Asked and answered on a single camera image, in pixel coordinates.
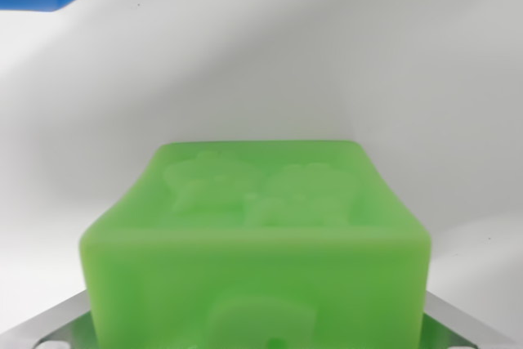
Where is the green embossed cube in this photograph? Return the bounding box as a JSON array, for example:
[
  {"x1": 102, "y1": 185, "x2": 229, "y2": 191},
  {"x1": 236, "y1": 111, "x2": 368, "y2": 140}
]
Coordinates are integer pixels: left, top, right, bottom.
[{"x1": 78, "y1": 140, "x2": 432, "y2": 349}]

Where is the gripper left finger with silver black pad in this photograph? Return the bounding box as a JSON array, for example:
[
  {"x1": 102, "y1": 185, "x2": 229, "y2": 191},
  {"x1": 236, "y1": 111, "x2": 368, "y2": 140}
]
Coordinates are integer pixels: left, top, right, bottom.
[{"x1": 0, "y1": 288, "x2": 96, "y2": 349}]

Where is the gripper right finger with silver black pad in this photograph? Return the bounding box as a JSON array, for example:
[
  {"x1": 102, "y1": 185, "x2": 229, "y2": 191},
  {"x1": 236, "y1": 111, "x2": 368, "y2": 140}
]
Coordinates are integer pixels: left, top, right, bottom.
[{"x1": 419, "y1": 289, "x2": 523, "y2": 349}]

